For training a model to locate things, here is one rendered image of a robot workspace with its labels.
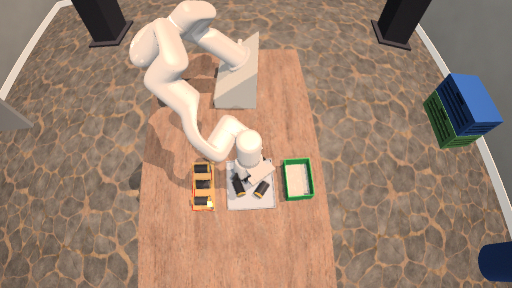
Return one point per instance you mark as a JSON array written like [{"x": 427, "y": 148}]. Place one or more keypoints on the green open box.
[{"x": 298, "y": 178}]

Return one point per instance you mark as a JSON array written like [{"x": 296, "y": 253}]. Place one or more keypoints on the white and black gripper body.
[{"x": 242, "y": 172}]

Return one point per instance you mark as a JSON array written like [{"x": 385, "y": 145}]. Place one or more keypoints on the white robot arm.
[{"x": 163, "y": 80}]

